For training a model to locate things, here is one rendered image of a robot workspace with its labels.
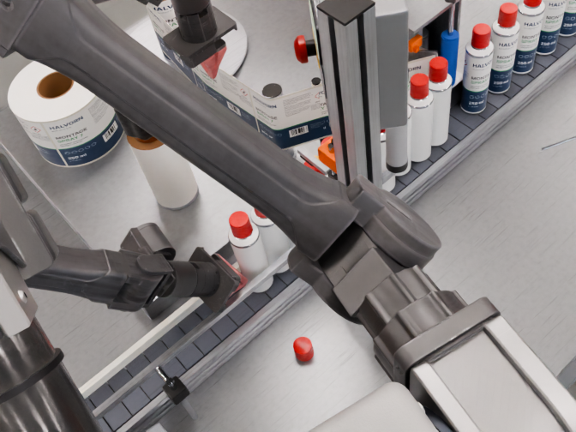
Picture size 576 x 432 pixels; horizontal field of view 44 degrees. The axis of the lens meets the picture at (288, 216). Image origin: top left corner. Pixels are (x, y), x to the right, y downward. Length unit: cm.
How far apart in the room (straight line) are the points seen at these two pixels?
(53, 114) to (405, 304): 104
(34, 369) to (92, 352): 101
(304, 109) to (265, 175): 77
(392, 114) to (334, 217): 34
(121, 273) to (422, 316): 55
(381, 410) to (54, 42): 36
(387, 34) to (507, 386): 44
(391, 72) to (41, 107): 84
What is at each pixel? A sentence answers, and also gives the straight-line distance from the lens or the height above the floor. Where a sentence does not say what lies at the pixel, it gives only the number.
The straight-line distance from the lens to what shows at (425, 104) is 130.
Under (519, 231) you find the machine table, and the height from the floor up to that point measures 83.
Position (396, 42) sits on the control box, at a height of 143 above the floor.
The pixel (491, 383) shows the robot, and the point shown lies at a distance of 54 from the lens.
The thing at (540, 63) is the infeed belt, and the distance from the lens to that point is 163.
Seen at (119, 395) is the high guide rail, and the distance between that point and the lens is 118.
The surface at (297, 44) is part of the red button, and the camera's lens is 99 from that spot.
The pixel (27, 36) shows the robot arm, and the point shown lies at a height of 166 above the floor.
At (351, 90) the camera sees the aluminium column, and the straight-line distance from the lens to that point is 83.
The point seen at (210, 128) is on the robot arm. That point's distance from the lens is 58.
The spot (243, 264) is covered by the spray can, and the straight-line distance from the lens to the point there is 120.
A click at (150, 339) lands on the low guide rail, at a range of 126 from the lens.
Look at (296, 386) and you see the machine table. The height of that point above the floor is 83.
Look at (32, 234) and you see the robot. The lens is 41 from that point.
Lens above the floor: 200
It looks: 55 degrees down
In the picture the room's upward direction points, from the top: 13 degrees counter-clockwise
